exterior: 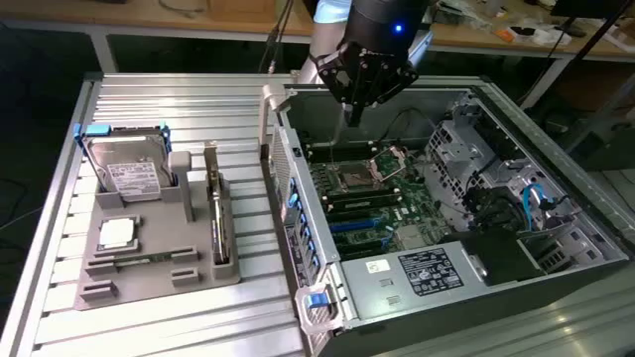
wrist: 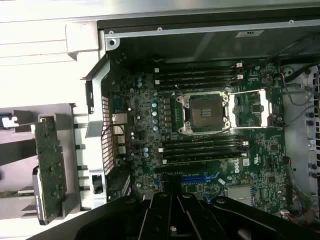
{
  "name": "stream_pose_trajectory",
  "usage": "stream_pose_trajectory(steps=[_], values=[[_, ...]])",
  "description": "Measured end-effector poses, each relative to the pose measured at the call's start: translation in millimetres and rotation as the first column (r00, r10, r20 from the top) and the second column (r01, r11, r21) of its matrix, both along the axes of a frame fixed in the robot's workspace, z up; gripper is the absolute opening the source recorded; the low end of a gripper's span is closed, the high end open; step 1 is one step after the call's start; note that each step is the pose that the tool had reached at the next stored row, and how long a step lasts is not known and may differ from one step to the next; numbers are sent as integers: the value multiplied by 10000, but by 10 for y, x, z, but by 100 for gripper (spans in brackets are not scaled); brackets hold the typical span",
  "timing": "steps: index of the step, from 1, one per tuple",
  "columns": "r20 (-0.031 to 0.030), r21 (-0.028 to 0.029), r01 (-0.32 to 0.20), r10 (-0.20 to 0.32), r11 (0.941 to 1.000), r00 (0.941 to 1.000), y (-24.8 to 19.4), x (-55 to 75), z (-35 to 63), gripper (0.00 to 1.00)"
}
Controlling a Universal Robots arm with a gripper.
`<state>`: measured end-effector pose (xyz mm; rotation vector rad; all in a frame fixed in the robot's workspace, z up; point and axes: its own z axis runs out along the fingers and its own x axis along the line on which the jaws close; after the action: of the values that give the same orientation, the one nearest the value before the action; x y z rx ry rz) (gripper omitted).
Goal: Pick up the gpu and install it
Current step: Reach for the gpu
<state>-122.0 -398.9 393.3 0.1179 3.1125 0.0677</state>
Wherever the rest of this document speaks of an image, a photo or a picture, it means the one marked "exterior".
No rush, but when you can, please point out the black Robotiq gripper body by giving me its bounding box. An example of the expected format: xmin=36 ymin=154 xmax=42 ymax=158
xmin=344 ymin=0 xmax=430 ymax=62

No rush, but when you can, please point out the black graphics card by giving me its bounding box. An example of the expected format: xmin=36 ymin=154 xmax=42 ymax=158
xmin=202 ymin=140 xmax=234 ymax=267

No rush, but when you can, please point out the metal socket cover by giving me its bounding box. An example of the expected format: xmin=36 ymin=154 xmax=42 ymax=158
xmin=365 ymin=145 xmax=410 ymax=183

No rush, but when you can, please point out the metal disk bay cage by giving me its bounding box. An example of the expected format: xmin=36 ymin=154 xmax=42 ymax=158
xmin=424 ymin=118 xmax=500 ymax=209

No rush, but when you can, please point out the CPU socket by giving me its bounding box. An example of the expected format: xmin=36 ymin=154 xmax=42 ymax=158
xmin=334 ymin=162 xmax=378 ymax=190

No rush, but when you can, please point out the white and orange box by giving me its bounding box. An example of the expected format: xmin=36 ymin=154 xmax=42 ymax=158
xmin=493 ymin=24 xmax=572 ymax=48

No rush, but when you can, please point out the green motherboard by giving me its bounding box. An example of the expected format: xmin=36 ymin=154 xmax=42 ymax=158
xmin=305 ymin=141 xmax=450 ymax=261

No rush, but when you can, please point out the blue expansion slot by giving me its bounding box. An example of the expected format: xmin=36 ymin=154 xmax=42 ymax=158
xmin=328 ymin=218 xmax=378 ymax=234

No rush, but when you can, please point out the wooden desk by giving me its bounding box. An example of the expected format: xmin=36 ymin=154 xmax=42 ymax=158
xmin=0 ymin=0 xmax=635 ymax=62

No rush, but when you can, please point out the black computer monitor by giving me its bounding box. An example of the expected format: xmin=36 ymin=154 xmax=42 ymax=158
xmin=548 ymin=0 xmax=635 ymax=38

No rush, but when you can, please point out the black slanted pole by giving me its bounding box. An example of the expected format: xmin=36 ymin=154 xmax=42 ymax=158
xmin=575 ymin=0 xmax=629 ymax=68

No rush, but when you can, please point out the hard disk with blue carrier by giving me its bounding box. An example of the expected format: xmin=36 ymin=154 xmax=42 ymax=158
xmin=72 ymin=123 xmax=176 ymax=204

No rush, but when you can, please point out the black plastic air shroud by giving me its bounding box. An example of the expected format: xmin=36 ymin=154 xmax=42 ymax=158
xmin=436 ymin=226 xmax=547 ymax=287

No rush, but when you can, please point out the grey power supply unit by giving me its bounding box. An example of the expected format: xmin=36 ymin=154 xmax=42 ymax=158
xmin=338 ymin=243 xmax=492 ymax=321

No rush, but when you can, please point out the grey plastic parts rack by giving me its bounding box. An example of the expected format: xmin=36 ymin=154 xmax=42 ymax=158
xmin=72 ymin=150 xmax=242 ymax=312

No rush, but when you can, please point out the silver CPU chip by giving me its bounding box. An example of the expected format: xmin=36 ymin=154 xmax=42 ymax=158
xmin=97 ymin=218 xmax=140 ymax=251

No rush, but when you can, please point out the green RAM stick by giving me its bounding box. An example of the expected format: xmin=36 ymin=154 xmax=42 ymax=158
xmin=113 ymin=251 xmax=174 ymax=266

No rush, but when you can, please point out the open black PC case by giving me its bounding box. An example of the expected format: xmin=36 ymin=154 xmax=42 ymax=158
xmin=257 ymin=76 xmax=635 ymax=357

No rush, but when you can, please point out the hanging black cable with plug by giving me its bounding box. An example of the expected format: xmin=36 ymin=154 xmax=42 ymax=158
xmin=257 ymin=0 xmax=294 ymax=74

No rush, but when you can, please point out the grey cable on desk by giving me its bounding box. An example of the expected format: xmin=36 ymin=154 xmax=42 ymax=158
xmin=157 ymin=0 xmax=206 ymax=19

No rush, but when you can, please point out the blue data wire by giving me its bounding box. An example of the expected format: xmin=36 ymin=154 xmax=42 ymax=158
xmin=520 ymin=180 xmax=548 ymax=234

